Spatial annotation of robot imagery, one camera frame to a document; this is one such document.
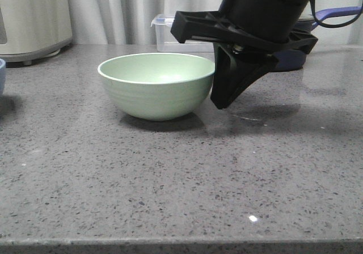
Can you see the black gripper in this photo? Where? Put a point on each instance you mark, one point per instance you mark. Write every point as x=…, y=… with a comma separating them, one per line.
x=244, y=33

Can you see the light green bowl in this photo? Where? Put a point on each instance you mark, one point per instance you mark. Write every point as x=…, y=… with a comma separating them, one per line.
x=157, y=86

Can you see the light blue bowl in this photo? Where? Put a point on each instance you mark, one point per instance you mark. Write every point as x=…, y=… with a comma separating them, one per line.
x=2, y=75

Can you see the dark blue saucepan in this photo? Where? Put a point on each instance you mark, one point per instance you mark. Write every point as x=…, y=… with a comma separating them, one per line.
x=294, y=59

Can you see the clear plastic food container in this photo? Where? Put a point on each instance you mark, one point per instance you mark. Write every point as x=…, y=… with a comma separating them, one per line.
x=167, y=43

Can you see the grey white curtain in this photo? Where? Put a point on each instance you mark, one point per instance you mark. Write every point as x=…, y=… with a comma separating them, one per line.
x=129, y=21

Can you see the cream white toaster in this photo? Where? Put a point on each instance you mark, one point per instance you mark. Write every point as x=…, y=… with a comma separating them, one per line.
x=33, y=29

